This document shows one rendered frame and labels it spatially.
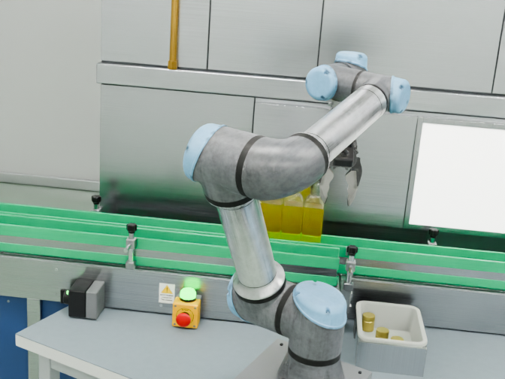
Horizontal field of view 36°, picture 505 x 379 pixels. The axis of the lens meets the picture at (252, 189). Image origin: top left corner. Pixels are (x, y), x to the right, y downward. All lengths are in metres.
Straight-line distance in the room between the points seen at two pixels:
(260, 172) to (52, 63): 4.30
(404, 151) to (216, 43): 0.63
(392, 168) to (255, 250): 0.82
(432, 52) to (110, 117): 0.97
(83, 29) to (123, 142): 3.13
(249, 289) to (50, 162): 4.18
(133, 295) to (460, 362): 0.90
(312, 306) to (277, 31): 0.93
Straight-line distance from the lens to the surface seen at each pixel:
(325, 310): 1.62
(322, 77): 1.68
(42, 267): 2.25
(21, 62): 5.65
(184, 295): 2.10
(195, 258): 2.14
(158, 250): 2.15
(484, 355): 2.21
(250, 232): 1.53
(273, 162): 1.35
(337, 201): 2.32
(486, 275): 2.27
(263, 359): 1.84
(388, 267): 2.22
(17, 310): 2.35
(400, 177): 2.30
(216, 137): 1.41
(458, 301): 2.26
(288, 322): 1.66
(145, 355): 2.01
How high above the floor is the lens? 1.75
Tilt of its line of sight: 17 degrees down
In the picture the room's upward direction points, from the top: 4 degrees clockwise
